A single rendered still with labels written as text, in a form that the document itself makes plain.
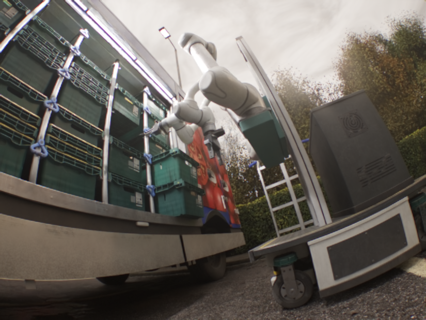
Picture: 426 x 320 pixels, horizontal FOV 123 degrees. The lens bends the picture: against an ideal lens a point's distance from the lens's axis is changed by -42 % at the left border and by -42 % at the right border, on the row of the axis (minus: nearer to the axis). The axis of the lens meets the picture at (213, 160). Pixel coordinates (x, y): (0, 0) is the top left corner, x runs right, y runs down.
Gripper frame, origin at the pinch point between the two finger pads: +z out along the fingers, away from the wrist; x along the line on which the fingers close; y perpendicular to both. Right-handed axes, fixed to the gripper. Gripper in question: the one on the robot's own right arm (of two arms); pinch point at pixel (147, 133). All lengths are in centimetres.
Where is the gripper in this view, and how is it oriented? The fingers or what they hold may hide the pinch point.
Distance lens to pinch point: 175.7
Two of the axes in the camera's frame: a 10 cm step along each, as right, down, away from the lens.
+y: -4.2, -6.0, -6.8
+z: -9.0, 3.4, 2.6
